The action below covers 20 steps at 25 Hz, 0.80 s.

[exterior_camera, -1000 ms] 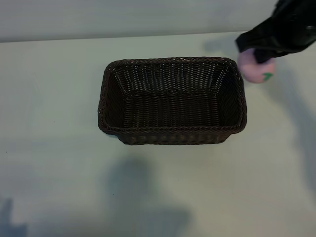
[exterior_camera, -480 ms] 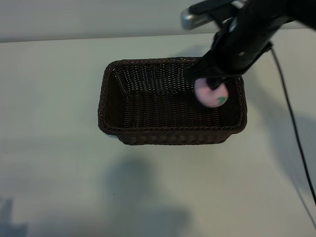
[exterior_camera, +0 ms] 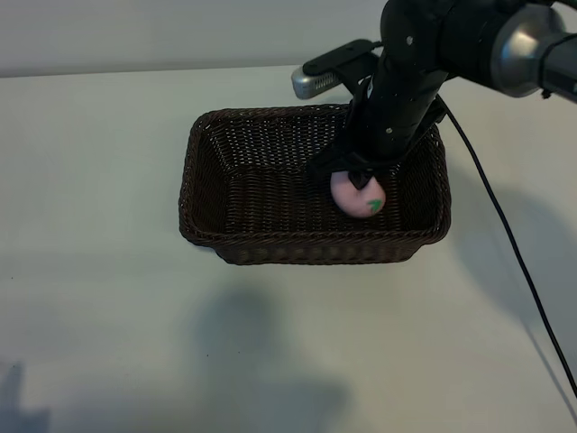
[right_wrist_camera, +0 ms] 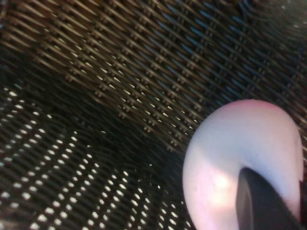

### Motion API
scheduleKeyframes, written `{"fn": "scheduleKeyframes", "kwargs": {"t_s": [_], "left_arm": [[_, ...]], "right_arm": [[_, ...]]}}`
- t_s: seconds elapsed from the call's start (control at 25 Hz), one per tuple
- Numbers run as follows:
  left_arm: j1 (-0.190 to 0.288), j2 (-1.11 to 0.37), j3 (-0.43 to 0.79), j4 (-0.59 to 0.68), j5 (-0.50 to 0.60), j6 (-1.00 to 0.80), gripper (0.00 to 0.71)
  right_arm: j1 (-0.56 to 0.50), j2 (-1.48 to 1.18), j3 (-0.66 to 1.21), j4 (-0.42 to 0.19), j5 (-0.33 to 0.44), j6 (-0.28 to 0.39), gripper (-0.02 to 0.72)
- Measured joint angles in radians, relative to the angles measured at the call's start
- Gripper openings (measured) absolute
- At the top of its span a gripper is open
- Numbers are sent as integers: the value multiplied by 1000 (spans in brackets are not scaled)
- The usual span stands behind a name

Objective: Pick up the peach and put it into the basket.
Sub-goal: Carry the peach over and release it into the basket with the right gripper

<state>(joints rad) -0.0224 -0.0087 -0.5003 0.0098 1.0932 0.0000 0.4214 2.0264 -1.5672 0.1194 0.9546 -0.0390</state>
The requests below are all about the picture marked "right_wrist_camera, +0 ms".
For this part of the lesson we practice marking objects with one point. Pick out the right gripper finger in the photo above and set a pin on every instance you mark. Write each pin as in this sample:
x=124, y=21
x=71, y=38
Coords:
x=259, y=208

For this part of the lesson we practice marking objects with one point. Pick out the pink toy peach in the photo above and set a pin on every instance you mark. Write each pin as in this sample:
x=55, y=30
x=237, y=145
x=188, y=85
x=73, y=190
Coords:
x=216, y=155

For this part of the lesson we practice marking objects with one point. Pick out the dark brown wicker basket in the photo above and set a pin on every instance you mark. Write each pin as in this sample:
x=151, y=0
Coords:
x=96, y=72

